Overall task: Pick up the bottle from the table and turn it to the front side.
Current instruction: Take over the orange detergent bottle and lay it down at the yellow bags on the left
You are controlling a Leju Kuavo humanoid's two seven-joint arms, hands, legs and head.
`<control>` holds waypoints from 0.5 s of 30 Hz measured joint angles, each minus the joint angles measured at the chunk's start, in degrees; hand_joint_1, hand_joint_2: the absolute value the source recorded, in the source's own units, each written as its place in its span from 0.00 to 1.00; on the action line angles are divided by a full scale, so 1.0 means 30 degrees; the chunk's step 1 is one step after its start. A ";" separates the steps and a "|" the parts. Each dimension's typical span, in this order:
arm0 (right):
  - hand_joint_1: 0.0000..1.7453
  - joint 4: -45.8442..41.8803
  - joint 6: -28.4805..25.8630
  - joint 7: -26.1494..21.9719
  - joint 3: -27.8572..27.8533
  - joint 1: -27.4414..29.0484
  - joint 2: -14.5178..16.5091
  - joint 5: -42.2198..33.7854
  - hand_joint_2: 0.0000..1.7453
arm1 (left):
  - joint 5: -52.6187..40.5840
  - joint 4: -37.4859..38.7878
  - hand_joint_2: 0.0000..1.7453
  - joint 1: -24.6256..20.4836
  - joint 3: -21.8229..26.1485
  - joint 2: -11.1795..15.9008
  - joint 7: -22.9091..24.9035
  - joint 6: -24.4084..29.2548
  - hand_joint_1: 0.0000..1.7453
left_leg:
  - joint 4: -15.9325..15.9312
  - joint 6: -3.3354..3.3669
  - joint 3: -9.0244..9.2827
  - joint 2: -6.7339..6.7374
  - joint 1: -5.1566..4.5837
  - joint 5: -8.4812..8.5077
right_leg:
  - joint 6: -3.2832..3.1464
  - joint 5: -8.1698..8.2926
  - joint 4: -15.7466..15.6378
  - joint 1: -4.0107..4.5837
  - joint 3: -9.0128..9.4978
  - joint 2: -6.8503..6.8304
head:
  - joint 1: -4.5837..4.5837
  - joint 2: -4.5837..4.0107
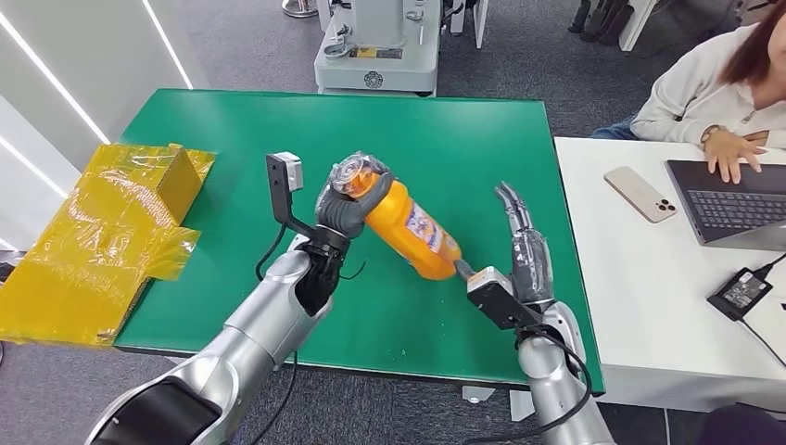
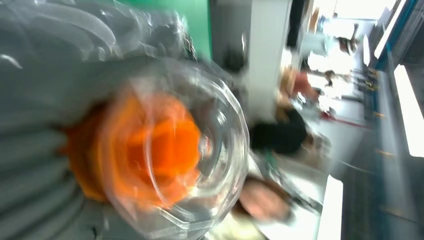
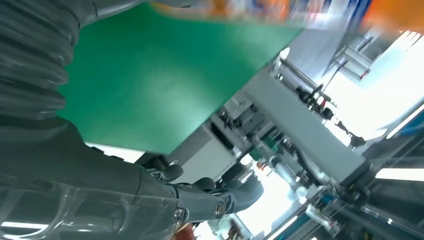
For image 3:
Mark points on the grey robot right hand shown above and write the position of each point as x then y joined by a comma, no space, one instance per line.
66,185

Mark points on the ribbed grey right arm sleeve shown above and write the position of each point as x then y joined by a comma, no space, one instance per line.
30,59

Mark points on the white cabinet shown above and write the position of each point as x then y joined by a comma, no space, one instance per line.
205,159

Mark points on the grey metal pillar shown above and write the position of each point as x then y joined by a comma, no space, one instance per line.
298,126

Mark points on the long ceiling light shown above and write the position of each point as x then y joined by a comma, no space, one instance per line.
400,174

